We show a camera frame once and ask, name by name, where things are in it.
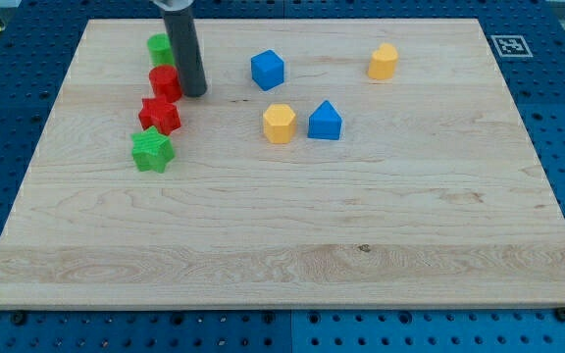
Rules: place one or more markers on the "blue cube block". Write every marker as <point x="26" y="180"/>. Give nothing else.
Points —
<point x="267" y="69"/>

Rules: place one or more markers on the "light wooden board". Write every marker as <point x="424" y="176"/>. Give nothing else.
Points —
<point x="433" y="197"/>

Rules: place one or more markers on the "yellow hexagon block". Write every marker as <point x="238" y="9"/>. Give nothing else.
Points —
<point x="279" y="123"/>

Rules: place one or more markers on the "blue triangular prism block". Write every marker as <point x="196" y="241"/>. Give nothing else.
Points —
<point x="325" y="122"/>

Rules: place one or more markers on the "green star block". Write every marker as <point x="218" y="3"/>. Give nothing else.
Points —
<point x="151" y="150"/>

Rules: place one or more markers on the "red star block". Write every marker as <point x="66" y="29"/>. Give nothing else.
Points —
<point x="160" y="113"/>

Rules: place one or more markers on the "yellow heart block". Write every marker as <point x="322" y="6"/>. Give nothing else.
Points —
<point x="383" y="62"/>

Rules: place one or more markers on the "red cylinder block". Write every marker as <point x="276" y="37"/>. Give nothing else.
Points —
<point x="164" y="80"/>

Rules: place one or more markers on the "green cylinder block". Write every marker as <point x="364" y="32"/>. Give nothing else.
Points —
<point x="160" y="50"/>

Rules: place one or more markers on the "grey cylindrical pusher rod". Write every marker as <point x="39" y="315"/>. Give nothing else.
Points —
<point x="181" y="30"/>

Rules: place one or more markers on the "white fiducial marker tag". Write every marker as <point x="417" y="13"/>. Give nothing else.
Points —
<point x="511" y="46"/>

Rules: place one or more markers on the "black screw left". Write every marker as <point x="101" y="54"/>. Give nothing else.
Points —
<point x="18" y="318"/>

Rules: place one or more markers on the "black screw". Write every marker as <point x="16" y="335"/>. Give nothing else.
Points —
<point x="559" y="314"/>
<point x="18" y="318"/>

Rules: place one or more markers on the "black screw right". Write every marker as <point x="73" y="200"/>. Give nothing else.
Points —
<point x="559" y="314"/>

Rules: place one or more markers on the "silver rod mount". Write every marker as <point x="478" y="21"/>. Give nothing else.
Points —
<point x="173" y="5"/>

